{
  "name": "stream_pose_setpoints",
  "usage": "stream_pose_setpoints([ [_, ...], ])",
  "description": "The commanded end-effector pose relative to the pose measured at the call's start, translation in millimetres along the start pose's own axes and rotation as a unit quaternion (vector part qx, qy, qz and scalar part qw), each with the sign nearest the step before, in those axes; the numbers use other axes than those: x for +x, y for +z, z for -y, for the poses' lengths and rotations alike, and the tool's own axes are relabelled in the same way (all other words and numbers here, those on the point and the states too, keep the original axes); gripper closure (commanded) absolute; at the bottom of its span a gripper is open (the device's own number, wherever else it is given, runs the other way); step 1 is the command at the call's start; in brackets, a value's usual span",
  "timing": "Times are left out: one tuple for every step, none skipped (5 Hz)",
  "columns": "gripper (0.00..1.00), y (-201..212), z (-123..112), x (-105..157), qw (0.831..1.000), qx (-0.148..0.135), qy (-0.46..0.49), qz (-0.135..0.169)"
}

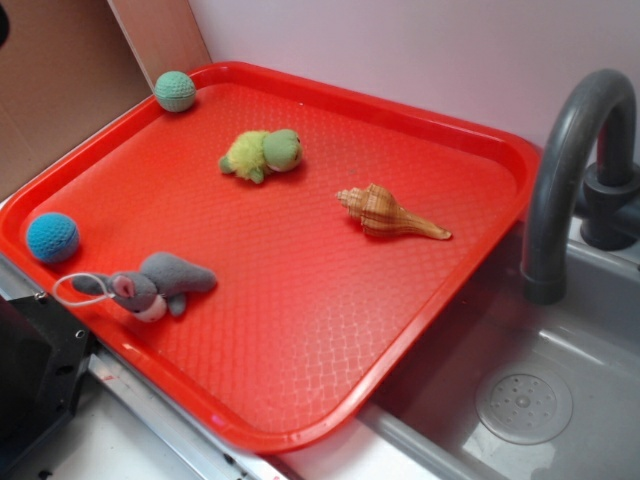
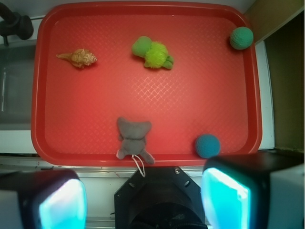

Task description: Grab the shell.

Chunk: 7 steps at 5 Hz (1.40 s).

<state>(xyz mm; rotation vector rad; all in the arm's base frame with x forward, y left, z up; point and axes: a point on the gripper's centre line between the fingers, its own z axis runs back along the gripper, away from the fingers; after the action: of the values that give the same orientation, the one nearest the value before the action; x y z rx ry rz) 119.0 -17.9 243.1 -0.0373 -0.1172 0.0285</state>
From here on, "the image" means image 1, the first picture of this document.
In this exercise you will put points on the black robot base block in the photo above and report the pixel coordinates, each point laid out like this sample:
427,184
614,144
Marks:
45,352

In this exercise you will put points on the brown striped conch shell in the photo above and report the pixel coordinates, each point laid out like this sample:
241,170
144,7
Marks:
379,214

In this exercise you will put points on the red plastic tray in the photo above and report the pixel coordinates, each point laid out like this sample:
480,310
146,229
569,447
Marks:
309,313

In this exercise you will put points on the green plush turtle toy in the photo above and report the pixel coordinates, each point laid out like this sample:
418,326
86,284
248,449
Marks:
256,154

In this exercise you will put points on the grey plush bunny toy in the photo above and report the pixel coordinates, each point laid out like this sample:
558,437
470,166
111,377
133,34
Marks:
158,288

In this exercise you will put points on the green foam ball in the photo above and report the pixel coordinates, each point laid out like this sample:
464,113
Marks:
175,91

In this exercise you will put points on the grey plastic sink basin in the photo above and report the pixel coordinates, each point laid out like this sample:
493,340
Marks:
500,388

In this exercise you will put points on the blue foam ball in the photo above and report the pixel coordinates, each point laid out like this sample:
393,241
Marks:
52,237

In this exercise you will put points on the grey toy faucet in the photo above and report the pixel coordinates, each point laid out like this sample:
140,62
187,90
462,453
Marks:
588,170

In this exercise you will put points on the brown cardboard panel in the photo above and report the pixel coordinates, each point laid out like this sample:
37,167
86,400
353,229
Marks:
68,68

